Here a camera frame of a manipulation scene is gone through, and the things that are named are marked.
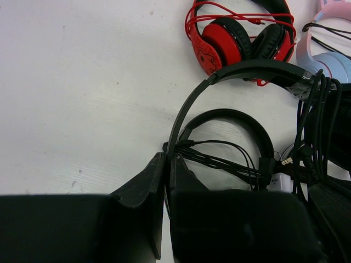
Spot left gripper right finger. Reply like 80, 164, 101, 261
167, 153, 210, 219

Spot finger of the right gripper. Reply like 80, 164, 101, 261
308, 178, 350, 262

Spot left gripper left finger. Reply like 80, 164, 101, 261
109, 152, 165, 260

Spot black on-ear headphones with cable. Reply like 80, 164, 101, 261
163, 59, 350, 206

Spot white and black headphones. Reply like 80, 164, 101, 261
267, 144, 350, 192

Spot black over-ear headphones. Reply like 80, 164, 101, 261
174, 108, 275, 192

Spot pink blue cat-ear headphones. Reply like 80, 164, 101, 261
296, 0, 351, 84

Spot red and black headphones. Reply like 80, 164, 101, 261
184, 1, 296, 76

